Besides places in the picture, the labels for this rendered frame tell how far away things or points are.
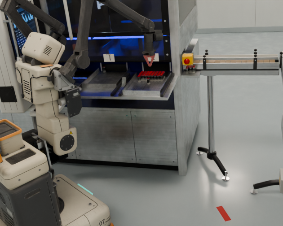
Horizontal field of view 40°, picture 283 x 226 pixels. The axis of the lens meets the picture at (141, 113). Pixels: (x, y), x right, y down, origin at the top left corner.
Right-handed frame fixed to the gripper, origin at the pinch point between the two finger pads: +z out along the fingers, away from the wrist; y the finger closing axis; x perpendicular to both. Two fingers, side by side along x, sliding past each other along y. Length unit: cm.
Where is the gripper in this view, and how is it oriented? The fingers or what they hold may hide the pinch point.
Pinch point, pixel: (149, 65)
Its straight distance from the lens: 246.9
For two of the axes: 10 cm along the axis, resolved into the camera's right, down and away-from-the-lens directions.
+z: 0.6, 9.6, 2.9
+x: -9.6, -0.2, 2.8
